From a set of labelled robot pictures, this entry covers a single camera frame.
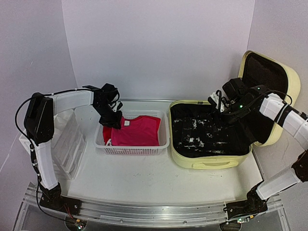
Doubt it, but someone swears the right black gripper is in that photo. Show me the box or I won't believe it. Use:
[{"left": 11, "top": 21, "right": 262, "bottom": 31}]
[{"left": 204, "top": 100, "right": 253, "bottom": 133}]

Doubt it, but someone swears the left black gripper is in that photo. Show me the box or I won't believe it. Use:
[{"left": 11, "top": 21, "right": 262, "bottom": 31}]
[{"left": 93, "top": 103, "right": 122, "bottom": 129}]

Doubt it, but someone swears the red Kungfu print t-shirt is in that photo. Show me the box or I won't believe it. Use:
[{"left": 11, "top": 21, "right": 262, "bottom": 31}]
[{"left": 103, "top": 117, "right": 161, "bottom": 146}]

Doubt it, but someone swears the magenta t-shirt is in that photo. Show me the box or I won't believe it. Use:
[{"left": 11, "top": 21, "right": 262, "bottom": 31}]
[{"left": 110, "top": 115, "right": 161, "bottom": 146}]

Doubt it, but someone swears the white plastic drawer organizer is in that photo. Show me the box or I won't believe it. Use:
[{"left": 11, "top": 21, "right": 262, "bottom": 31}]
[{"left": 18, "top": 109, "right": 87, "bottom": 181}]

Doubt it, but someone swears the pale yellow hard-shell suitcase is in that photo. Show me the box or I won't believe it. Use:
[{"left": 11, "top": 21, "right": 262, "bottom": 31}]
[{"left": 169, "top": 51, "right": 301, "bottom": 169}]

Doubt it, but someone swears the white perforated plastic basket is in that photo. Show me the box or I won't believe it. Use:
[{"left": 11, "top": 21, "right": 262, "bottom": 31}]
[{"left": 94, "top": 110, "right": 170, "bottom": 155}]

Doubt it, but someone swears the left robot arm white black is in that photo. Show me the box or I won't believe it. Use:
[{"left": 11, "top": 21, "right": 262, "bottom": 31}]
[{"left": 24, "top": 83, "right": 123, "bottom": 191}]

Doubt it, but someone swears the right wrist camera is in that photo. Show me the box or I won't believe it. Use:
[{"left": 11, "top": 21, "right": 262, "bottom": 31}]
[{"left": 208, "top": 90, "right": 231, "bottom": 113}]

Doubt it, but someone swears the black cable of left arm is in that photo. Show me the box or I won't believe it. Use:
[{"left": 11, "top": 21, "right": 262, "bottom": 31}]
[{"left": 14, "top": 96, "right": 37, "bottom": 142}]

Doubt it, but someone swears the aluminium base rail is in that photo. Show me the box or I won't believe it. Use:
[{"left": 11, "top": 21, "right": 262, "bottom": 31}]
[{"left": 23, "top": 182, "right": 283, "bottom": 226}]

